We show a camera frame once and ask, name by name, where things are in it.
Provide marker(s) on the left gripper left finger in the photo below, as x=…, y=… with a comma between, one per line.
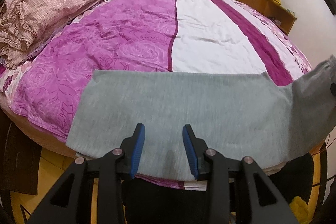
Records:
x=69, y=199

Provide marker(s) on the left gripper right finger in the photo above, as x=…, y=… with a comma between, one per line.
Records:
x=242, y=182

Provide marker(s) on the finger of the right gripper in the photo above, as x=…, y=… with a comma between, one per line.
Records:
x=333, y=89

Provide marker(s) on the grey pants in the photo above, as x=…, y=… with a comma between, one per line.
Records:
x=237, y=115

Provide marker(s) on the dark brown bedside furniture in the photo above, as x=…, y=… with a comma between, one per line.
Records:
x=20, y=157

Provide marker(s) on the pink checked folded quilt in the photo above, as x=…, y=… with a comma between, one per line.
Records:
x=26, y=25

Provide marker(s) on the purple white floral bedspread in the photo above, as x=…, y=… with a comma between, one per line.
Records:
x=199, y=36

